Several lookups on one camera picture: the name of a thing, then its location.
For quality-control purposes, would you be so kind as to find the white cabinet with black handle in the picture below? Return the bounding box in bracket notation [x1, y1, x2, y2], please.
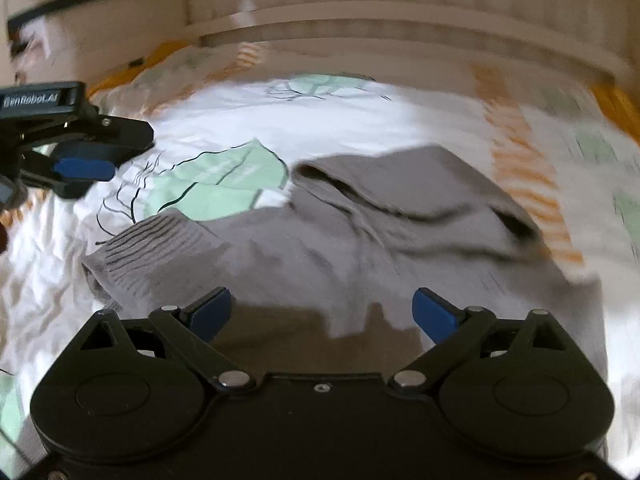
[0, 0, 191, 86]

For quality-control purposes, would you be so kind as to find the white printed bed cover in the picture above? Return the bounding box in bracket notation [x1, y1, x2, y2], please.
[0, 42, 640, 466]

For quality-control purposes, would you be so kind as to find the grey knit sweater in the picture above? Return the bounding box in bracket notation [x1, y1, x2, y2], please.
[80, 144, 608, 356]

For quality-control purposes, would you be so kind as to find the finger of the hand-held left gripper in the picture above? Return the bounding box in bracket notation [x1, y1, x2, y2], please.
[19, 152, 118, 200]
[31, 114, 155, 167]

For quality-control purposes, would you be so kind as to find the white wooden bed frame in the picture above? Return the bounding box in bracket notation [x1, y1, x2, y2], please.
[180, 5, 632, 86]

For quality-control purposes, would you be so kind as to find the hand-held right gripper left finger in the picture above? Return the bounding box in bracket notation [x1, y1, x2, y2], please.
[75, 287, 257, 394]

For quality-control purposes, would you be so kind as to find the orange bed sheet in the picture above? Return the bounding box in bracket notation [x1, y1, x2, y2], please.
[85, 42, 191, 103]

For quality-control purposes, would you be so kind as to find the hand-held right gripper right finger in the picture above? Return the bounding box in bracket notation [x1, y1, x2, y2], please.
[387, 287, 572, 394]

